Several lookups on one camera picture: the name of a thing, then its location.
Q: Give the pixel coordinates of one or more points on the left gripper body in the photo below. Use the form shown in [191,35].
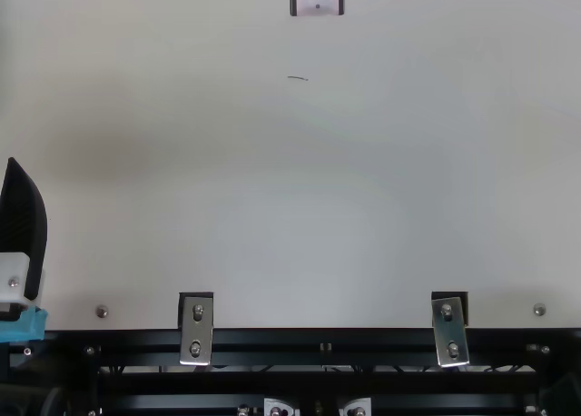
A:
[27,327]

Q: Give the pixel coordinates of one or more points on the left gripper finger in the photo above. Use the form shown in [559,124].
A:
[22,216]

